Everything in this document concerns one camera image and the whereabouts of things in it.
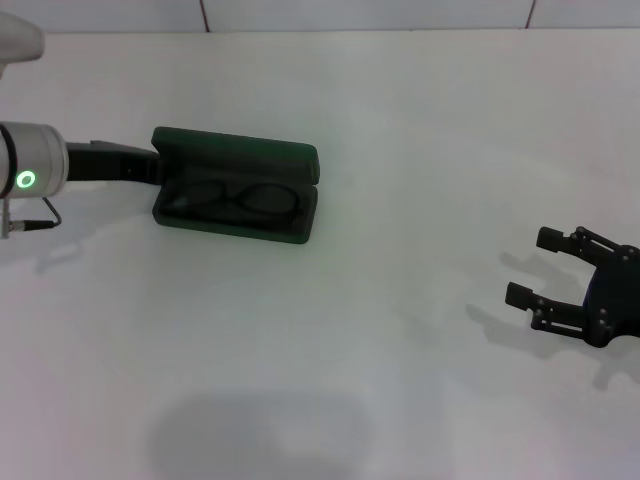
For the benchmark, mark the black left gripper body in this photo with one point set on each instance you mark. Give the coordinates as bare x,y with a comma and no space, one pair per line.
110,165

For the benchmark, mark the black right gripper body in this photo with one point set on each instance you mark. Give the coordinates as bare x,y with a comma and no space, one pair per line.
617,300

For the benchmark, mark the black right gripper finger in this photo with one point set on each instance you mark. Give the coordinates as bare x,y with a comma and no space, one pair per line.
550,238
519,294

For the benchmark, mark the black glasses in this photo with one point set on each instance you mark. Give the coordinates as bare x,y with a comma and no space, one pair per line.
231,196

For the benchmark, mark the green glasses case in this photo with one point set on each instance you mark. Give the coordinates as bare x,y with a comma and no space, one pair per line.
235,150

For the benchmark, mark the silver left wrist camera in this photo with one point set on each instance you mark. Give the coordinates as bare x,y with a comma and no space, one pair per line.
20,37

